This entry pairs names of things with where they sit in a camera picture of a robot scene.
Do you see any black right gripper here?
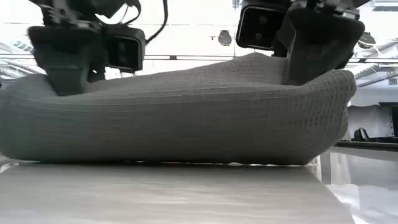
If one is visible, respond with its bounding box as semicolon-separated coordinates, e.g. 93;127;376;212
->
275;0;371;86

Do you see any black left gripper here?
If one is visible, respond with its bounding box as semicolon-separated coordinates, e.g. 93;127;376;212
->
27;17;106;96

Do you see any grey waffle towel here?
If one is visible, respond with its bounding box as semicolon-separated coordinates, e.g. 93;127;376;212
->
0;52;358;166

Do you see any white cloth sheet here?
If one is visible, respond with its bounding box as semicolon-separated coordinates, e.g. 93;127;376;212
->
346;104;395;140

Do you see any black backpack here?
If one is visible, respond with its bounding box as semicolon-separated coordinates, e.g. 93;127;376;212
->
352;127;371;141

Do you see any black ceiling cable reel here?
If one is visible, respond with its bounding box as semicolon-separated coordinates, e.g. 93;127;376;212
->
217;29;233;47
357;31;376;50

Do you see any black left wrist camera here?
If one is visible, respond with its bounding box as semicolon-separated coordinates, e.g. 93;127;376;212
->
103;24;147;75

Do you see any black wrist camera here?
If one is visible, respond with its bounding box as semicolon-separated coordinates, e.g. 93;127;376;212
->
235;4;287;50
103;24;147;75

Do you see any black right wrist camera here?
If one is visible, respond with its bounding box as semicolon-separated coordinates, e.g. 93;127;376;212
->
235;4;287;50

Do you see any black metal table frame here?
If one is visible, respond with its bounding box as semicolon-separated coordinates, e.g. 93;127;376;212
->
334;139;398;152

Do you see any black left camera cable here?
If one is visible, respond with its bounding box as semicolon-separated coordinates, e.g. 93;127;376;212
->
123;0;169;44

